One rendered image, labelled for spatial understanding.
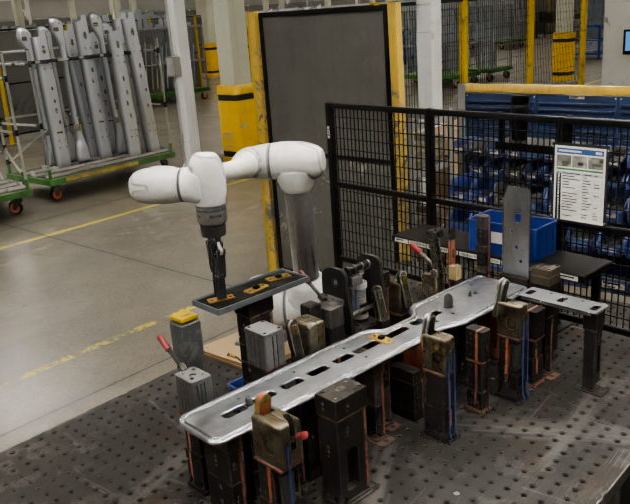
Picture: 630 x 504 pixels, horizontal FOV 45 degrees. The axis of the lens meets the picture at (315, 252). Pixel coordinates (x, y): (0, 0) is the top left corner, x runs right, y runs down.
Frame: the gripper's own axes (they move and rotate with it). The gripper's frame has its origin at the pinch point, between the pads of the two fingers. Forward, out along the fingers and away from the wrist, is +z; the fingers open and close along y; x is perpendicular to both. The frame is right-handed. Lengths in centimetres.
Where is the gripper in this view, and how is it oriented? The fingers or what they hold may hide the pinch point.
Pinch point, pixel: (219, 286)
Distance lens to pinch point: 236.8
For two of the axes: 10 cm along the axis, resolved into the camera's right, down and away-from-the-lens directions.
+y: 4.1, 2.5, -8.8
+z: 0.6, 9.5, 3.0
